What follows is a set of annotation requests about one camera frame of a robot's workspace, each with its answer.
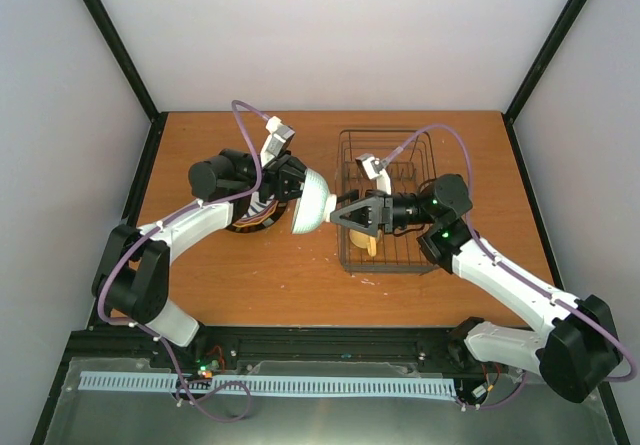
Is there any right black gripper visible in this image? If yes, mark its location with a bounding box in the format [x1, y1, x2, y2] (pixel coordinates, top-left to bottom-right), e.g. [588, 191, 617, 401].
[320, 189, 435, 237]

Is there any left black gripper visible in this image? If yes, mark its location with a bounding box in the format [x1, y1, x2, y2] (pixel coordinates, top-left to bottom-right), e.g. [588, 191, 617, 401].
[220, 148, 326, 204]

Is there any white blue striped plate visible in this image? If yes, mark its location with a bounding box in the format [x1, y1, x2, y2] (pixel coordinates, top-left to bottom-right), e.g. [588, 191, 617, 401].
[242, 192, 278, 221]

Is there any yellow ceramic mug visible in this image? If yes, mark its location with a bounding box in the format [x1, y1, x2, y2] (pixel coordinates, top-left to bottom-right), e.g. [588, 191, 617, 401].
[349, 230, 382, 257]

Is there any pale green ceramic bowl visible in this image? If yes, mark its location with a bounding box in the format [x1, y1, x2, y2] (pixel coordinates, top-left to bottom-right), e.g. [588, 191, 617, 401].
[291, 168, 337, 235]

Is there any black wire dish rack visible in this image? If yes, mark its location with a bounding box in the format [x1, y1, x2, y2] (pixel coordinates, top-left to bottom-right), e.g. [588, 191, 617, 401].
[335, 127, 447, 274]

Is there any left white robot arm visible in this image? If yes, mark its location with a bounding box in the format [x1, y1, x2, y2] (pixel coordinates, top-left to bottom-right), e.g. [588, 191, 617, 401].
[92, 149, 307, 368]

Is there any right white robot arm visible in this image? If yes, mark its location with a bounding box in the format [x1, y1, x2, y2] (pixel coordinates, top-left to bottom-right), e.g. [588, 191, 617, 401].
[327, 174, 637, 403]

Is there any dark striped bottom plate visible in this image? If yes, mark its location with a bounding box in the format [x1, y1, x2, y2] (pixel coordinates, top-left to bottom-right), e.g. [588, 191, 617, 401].
[226, 200, 287, 233]

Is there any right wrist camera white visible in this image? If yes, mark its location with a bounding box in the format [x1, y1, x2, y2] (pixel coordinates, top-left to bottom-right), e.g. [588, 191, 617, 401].
[356, 153, 392, 194]

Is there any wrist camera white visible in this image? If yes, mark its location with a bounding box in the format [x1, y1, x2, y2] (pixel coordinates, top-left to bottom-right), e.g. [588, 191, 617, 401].
[356, 153, 392, 194]
[260, 116, 295, 167]

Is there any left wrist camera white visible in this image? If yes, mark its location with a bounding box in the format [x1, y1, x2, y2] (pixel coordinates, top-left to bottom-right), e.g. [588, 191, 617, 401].
[260, 116, 295, 167]

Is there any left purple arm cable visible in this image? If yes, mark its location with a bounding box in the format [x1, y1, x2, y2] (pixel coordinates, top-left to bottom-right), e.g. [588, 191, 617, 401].
[96, 98, 274, 422]

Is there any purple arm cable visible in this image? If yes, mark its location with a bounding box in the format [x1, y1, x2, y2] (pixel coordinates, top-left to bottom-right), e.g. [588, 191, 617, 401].
[96, 98, 274, 422]
[384, 123, 631, 382]

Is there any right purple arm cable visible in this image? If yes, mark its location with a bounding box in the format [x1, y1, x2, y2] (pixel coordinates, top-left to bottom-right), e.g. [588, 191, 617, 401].
[384, 123, 631, 382]

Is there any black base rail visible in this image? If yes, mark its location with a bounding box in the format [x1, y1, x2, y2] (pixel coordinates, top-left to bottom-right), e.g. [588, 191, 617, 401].
[63, 325, 479, 377]

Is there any light blue cable duct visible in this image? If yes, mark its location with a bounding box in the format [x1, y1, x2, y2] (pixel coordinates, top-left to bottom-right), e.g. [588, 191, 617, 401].
[77, 371, 456, 401]

